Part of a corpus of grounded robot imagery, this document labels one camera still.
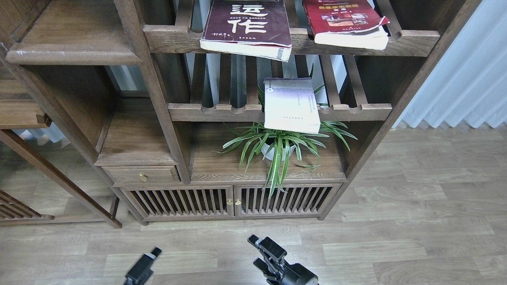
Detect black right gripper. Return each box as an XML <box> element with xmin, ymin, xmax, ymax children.
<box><xmin>248</xmin><ymin>235</ymin><xmax>318</xmax><ymax>285</ymax></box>

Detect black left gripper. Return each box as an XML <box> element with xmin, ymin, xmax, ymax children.
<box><xmin>123</xmin><ymin>247</ymin><xmax>162</xmax><ymax>285</ymax></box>

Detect white lavender book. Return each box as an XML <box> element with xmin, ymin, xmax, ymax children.
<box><xmin>264</xmin><ymin>78</ymin><xmax>321</xmax><ymax>133</ymax></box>

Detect red cover book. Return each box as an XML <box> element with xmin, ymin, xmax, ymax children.
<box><xmin>302</xmin><ymin>0</ymin><xmax>389</xmax><ymax>50</ymax></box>

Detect right slatted cabinet door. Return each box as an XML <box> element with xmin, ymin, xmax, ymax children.
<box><xmin>233</xmin><ymin>183</ymin><xmax>341</xmax><ymax>219</ymax></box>

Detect slatted cabinet door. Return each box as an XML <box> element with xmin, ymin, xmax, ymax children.
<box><xmin>121</xmin><ymin>186</ymin><xmax>235</xmax><ymax>222</ymax></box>
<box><xmin>233</xmin><ymin>183</ymin><xmax>341</xmax><ymax>219</ymax></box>

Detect left slatted cabinet door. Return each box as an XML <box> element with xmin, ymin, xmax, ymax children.
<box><xmin>121</xmin><ymin>186</ymin><xmax>235</xmax><ymax>222</ymax></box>

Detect small wooden drawer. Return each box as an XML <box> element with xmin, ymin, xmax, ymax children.
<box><xmin>103</xmin><ymin>166</ymin><xmax>179</xmax><ymax>186</ymax></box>

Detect white plant pot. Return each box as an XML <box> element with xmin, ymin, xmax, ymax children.
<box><xmin>261</xmin><ymin>138</ymin><xmax>287</xmax><ymax>161</ymax></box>

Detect green spider plant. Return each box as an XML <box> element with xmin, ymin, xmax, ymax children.
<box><xmin>222</xmin><ymin>77</ymin><xmax>355</xmax><ymax>195</ymax></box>

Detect dark wooden bookshelf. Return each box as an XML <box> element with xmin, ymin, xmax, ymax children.
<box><xmin>1</xmin><ymin>0</ymin><xmax>480</xmax><ymax>224</ymax></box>

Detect maroon book white characters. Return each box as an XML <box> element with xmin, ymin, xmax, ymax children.
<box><xmin>200</xmin><ymin>0</ymin><xmax>292</xmax><ymax>63</ymax></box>

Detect white pleated curtain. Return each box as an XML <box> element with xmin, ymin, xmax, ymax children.
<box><xmin>394</xmin><ymin>0</ymin><xmax>507</xmax><ymax>128</ymax></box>

